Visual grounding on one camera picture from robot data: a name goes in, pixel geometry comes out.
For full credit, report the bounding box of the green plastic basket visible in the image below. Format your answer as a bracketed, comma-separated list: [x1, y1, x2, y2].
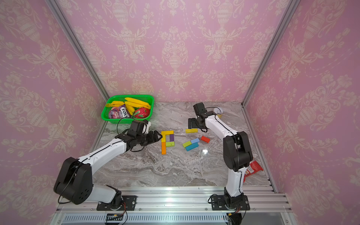
[101, 94, 155, 124]

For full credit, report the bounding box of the upper yellow banana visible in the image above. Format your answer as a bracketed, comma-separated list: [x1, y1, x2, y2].
[125, 97, 151, 110]

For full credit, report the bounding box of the teal block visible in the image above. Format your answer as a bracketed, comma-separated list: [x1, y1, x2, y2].
[185, 142, 199, 151]

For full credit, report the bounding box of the small yellow banana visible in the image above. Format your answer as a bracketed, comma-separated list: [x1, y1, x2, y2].
[106, 101, 125, 107]

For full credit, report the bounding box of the light blue block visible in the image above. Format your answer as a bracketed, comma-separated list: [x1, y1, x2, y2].
[191, 138, 200, 143]

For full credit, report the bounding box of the red dragon fruit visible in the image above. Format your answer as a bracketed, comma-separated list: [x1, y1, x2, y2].
[132, 107, 151, 119]

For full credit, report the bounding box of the lime green block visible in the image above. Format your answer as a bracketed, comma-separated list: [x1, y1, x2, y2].
[183, 141, 192, 148]
[166, 142, 175, 147]

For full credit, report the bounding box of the red block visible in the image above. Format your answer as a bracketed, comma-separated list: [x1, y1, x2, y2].
[200, 136, 210, 143]

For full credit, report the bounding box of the yellow white can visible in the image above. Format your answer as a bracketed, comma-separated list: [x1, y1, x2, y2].
[214, 107, 223, 119]

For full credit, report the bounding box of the long yellow block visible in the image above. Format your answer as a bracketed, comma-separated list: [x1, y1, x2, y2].
[161, 131, 174, 135]

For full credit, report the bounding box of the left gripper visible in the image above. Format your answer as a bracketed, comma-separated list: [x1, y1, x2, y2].
[136, 129, 164, 146]

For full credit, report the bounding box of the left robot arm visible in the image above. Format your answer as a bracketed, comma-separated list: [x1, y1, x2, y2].
[53, 120, 163, 211]

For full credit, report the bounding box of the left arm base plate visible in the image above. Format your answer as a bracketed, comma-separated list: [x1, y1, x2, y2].
[96, 196, 137, 211]

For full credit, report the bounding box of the yellow-green long block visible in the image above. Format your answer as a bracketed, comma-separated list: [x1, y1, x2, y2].
[185, 128, 198, 134]

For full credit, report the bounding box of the orange block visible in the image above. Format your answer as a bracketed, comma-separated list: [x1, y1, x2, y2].
[161, 142, 167, 155]

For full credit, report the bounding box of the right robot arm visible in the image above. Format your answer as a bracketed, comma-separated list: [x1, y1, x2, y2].
[188, 102, 253, 211]

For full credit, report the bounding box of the red snack bag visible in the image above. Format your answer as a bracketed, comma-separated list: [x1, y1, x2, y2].
[244, 160, 263, 182]

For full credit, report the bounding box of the purple snack packet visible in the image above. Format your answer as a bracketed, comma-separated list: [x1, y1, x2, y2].
[108, 104, 131, 119]

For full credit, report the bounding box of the lower yellow banana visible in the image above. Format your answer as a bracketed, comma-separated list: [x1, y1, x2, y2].
[125, 104, 135, 116]

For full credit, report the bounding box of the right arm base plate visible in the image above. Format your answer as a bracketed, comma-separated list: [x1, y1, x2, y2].
[208, 194, 250, 212]

